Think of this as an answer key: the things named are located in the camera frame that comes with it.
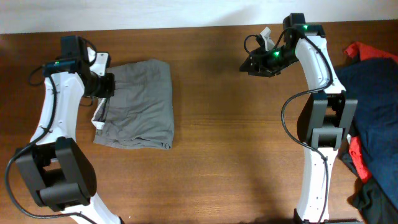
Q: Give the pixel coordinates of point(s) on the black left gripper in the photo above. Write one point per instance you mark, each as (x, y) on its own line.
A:
(109, 90)

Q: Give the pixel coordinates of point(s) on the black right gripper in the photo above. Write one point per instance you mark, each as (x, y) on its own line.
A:
(259, 60)

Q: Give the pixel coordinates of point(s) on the grey shorts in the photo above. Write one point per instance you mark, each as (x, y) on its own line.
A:
(140, 114)

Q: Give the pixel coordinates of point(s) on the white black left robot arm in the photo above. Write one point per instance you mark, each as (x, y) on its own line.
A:
(55, 170)

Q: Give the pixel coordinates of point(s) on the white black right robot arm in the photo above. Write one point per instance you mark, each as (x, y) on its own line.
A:
(326, 117)

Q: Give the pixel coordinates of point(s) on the navy blue garment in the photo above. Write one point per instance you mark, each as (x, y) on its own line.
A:
(373, 83)

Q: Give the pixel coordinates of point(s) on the dark green garment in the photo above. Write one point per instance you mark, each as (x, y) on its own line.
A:
(368, 198)

